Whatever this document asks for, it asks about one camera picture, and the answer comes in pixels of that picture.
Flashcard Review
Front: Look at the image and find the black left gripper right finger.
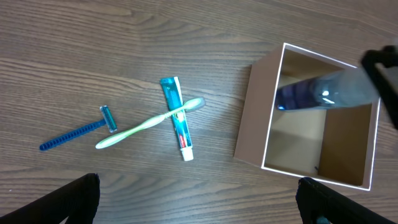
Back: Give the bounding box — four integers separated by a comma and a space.
295, 177, 394, 224

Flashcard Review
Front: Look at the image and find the blue disposable razor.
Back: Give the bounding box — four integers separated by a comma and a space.
39, 105, 118, 151

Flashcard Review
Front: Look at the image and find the purple soap pump bottle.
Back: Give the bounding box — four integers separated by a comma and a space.
275, 68, 379, 111

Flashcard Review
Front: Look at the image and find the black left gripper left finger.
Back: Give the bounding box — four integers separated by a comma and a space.
1, 173, 100, 224

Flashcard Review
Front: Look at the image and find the green white toothbrush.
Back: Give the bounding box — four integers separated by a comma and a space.
95, 97, 205, 149

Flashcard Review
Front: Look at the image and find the white cardboard box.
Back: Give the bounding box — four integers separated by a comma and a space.
234, 43, 380, 191

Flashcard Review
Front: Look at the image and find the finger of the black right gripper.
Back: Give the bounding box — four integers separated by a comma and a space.
360, 45, 397, 129

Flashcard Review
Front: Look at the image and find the teal toothpaste tube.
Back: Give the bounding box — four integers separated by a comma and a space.
160, 77, 193, 161

